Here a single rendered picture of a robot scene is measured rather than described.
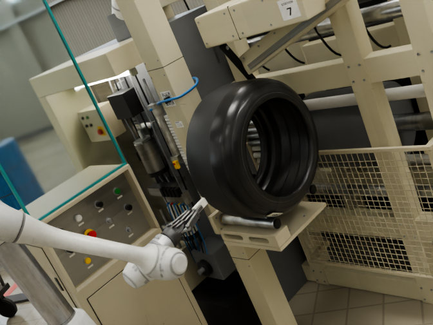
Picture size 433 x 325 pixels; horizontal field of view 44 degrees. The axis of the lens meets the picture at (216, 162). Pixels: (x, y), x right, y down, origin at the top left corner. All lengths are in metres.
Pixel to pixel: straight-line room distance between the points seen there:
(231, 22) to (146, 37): 0.37
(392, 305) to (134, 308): 1.37
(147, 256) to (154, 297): 1.05
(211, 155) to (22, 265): 0.80
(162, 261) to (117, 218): 0.96
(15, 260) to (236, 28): 1.29
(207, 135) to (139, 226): 0.81
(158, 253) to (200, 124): 0.64
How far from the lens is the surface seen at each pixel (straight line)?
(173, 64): 2.44
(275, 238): 2.31
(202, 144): 2.16
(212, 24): 2.48
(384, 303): 3.18
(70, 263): 2.62
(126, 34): 3.01
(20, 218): 1.78
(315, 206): 2.55
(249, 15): 2.32
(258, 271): 2.78
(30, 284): 1.99
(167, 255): 1.78
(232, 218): 2.48
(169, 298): 2.88
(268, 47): 2.50
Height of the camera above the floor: 1.93
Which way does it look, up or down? 18 degrees down
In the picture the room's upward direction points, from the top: 24 degrees counter-clockwise
